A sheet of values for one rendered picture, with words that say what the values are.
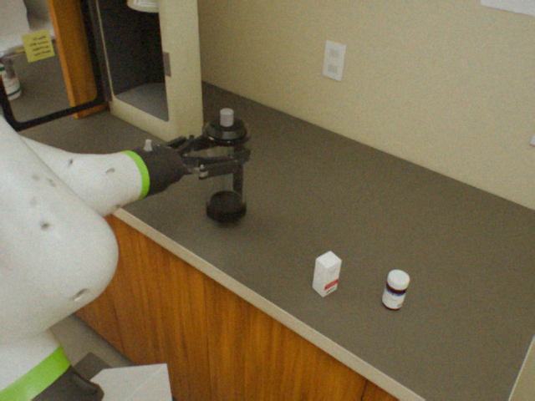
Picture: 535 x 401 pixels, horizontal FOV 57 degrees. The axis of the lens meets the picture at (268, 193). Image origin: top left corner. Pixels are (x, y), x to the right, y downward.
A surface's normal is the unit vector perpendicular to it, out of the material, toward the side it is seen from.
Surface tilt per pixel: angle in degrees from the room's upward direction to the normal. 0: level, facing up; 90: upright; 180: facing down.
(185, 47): 90
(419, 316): 0
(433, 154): 90
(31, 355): 45
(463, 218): 0
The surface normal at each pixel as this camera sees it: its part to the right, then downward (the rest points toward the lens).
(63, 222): 0.58, -0.40
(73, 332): 0.04, -0.80
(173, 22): 0.79, 0.40
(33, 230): 0.32, -0.15
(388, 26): -0.61, 0.46
